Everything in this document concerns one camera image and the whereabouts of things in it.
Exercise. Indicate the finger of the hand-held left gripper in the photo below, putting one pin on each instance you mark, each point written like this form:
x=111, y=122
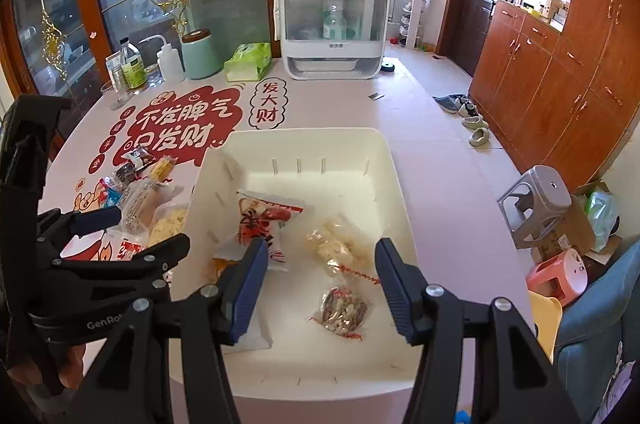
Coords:
x=97, y=220
x=145, y=256

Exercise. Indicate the blue fabric chair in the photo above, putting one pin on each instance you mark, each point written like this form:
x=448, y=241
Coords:
x=595, y=344

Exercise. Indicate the cardboard box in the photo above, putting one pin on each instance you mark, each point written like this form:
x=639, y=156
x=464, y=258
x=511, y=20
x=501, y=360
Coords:
x=575, y=229

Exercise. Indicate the wooden wall cabinet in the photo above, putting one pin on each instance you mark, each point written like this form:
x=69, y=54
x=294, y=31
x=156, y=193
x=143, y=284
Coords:
x=550, y=78

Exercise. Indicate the clear bottle green label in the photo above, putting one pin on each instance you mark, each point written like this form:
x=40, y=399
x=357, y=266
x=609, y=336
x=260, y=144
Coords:
x=134, y=71

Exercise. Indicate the pink plastic stool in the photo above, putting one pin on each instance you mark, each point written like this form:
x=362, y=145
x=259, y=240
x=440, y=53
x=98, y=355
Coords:
x=560, y=276

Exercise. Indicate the dark brown snack packet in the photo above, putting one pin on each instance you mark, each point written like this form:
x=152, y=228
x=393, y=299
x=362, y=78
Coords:
x=124, y=176

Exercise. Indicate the clear white bread packet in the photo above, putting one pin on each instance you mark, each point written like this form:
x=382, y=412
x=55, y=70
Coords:
x=137, y=204

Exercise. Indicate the yellow plastic stool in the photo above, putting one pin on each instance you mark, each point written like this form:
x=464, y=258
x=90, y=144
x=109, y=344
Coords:
x=546, y=324

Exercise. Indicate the small glass jar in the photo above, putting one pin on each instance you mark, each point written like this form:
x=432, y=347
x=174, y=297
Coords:
x=153, y=76

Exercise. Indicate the yellow small snack packet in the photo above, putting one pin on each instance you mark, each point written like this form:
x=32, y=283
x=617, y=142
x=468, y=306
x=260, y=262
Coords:
x=162, y=168

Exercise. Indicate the blue white snack packet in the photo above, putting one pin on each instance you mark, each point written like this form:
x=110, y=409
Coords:
x=107, y=194

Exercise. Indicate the person's left hand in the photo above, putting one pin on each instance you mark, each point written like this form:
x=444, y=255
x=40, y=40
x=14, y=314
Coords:
x=72, y=364

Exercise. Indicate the clear glass cup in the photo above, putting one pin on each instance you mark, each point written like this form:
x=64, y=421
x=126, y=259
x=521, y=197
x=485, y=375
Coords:
x=115, y=96

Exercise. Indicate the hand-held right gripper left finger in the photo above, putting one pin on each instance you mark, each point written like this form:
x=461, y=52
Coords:
x=250, y=286

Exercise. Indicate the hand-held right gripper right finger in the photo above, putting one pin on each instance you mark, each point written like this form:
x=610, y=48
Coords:
x=395, y=294

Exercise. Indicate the pale rice cracker packet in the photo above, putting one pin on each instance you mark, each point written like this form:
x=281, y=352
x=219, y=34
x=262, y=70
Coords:
x=167, y=224

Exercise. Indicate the white shoe rack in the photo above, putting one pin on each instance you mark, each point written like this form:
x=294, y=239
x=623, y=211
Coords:
x=417, y=11

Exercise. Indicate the mint green canister brown lid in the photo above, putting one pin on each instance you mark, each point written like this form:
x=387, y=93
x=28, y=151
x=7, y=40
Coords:
x=201, y=56

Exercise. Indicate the grey plastic stool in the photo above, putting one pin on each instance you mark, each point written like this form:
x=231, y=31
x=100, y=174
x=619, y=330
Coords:
x=542, y=194

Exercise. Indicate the white dish cabinet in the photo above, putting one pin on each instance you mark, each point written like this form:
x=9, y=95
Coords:
x=330, y=63

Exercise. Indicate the white plastic bin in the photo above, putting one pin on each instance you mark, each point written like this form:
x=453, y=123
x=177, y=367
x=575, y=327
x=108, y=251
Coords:
x=310, y=174

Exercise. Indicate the pale green slipper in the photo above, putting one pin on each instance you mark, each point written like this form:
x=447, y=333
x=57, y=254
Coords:
x=480, y=137
x=475, y=122

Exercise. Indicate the clear cracker packet red print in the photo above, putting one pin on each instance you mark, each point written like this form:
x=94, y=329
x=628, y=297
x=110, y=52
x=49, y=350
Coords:
x=340, y=249

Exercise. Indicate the grey blue slipper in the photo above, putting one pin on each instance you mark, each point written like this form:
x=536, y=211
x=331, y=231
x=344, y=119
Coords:
x=449, y=102

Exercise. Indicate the white orange snack bar packet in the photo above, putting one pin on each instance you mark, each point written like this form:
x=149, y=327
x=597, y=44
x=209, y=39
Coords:
x=230, y=251

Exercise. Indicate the dark shoe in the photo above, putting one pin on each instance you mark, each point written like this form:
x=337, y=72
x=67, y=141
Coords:
x=469, y=107

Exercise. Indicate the dark red small snack packet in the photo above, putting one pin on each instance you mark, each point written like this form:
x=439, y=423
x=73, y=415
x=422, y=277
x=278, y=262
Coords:
x=137, y=157

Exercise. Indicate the round nut cake packet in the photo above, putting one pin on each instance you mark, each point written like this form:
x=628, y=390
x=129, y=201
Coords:
x=342, y=308

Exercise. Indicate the white wash bottle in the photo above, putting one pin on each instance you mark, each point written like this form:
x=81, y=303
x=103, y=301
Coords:
x=170, y=66

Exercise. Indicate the red white snack packet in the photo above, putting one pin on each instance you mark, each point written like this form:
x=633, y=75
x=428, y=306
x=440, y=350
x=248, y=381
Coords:
x=265, y=216

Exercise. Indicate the green plastic bag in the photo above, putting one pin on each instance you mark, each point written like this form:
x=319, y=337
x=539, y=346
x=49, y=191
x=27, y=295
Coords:
x=602, y=211

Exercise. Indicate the green tissue pack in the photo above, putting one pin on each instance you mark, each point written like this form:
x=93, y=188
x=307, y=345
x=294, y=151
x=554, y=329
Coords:
x=247, y=61

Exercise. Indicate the black tape roll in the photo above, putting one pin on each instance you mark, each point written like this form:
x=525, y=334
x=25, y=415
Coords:
x=387, y=66

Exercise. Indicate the white packet red stripe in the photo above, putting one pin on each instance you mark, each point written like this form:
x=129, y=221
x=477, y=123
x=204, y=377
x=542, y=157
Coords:
x=127, y=249

